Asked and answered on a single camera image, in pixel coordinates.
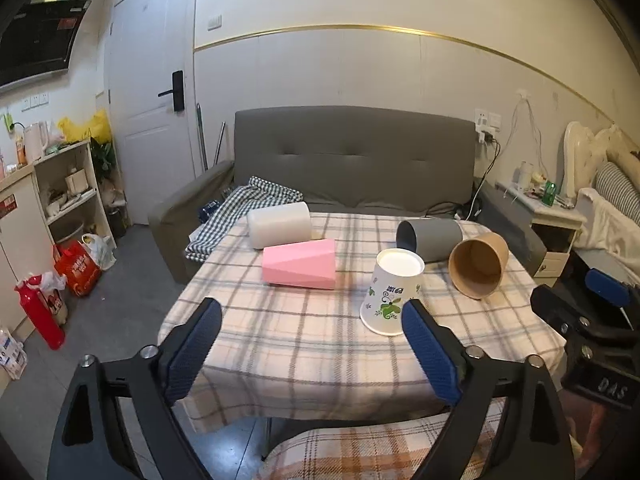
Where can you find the black range hood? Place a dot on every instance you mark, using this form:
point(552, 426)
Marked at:
point(35, 40)

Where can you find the white wall switch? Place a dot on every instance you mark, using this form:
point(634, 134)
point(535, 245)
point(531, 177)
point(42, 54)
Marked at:
point(214, 22)

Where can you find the cream bed headboard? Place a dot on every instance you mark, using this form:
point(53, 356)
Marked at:
point(580, 150)

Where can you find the grey mop pole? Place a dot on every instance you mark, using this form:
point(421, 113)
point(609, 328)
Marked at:
point(220, 142)
point(201, 135)

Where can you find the blue checkered cloth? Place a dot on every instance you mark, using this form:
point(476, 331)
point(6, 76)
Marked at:
point(225, 220)

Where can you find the brown paper cup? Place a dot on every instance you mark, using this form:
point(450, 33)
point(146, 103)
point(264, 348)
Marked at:
point(477, 265)

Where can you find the cream nightstand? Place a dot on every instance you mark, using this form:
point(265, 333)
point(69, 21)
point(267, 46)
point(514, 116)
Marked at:
point(555, 225)

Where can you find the grey sofa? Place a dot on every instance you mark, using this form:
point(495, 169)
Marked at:
point(350, 160)

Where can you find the white wall socket row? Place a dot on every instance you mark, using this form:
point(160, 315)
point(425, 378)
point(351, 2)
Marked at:
point(35, 101)

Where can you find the green plant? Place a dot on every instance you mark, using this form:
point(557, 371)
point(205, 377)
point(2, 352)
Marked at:
point(103, 156)

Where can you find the grey cup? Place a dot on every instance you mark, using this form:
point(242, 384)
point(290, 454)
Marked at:
point(435, 240)

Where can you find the white translucent cup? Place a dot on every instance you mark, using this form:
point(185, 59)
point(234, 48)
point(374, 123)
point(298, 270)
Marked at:
point(280, 225)

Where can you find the green bottle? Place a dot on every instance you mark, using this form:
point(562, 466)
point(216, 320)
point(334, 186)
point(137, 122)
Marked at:
point(550, 194)

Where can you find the black trash bin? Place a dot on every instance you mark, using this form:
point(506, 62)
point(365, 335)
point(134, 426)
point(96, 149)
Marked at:
point(117, 222)

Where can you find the plaid tablecloth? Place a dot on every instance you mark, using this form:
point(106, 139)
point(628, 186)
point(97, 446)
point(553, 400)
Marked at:
point(300, 335)

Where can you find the white kitchen cabinet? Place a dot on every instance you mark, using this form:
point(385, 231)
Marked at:
point(20, 240)

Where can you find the dark blue small object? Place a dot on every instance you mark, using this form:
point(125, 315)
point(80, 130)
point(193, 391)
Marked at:
point(210, 209)

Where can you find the striped pillow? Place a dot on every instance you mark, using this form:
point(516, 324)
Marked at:
point(617, 187)

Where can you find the plaid chair cushion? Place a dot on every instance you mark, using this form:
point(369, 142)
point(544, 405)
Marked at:
point(350, 450)

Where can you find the white jar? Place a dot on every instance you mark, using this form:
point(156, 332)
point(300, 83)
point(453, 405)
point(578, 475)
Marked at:
point(525, 175)

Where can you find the white paper cup green print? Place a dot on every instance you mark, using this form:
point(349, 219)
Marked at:
point(392, 292)

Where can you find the white kettle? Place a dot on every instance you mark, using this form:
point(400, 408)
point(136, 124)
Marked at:
point(35, 142)

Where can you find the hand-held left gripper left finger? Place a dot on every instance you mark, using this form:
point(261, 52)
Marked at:
point(192, 350)

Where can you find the white door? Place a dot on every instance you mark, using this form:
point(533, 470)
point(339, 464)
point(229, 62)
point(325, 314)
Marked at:
point(145, 60)

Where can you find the white plastic bag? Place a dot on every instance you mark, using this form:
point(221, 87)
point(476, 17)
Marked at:
point(100, 251)

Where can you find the white wall socket with plugs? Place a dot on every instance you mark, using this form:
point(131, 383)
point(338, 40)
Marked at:
point(487, 122)

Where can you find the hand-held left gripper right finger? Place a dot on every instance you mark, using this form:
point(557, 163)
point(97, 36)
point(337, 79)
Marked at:
point(430, 355)

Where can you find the white bedding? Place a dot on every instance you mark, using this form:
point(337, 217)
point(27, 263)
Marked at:
point(610, 230)

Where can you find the yellow plastic bag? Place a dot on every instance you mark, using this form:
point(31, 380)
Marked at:
point(85, 127)

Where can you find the white printed packet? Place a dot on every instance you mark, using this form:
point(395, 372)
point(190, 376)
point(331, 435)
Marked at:
point(10, 355)

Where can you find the cream shelf unit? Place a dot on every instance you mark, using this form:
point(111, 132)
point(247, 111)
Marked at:
point(90, 195)

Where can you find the pink faceted cup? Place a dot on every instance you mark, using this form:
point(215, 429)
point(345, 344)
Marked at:
point(300, 262)

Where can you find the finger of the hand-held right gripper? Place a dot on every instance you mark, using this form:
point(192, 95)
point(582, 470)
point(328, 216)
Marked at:
point(555, 305)
point(607, 285)

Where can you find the red bottle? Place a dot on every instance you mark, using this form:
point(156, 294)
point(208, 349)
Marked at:
point(42, 317)

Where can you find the red shopping bag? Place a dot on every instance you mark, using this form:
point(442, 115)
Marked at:
point(75, 267)

